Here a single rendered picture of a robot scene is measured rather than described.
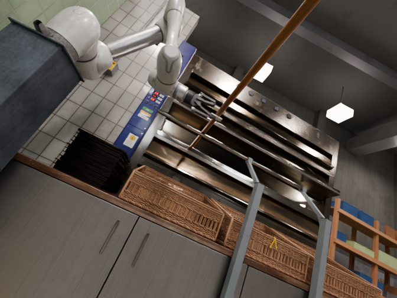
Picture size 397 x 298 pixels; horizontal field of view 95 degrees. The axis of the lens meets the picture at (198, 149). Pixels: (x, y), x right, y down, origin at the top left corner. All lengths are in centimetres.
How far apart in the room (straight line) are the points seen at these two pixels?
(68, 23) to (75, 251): 95
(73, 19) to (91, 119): 77
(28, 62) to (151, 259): 91
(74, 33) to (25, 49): 20
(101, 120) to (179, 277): 121
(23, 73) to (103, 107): 84
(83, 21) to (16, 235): 92
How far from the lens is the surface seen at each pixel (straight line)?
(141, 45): 137
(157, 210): 99
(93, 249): 97
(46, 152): 165
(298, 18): 64
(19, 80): 91
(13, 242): 105
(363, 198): 835
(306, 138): 233
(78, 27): 108
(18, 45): 101
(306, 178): 201
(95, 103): 171
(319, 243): 135
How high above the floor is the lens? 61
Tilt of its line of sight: 21 degrees up
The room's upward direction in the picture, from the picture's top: 25 degrees clockwise
